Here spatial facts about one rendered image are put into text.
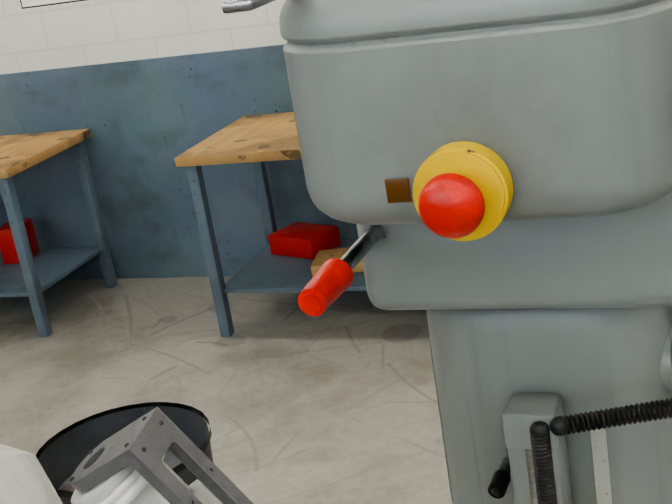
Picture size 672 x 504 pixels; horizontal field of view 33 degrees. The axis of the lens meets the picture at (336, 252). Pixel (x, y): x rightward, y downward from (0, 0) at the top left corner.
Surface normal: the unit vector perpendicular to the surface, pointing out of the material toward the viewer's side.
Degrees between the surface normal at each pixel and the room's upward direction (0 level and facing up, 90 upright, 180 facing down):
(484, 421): 90
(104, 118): 90
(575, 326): 82
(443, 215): 93
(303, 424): 0
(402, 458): 0
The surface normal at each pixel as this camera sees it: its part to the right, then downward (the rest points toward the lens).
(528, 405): -0.15, -0.94
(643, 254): -0.33, 0.35
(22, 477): 0.76, -0.61
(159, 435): 0.70, -0.47
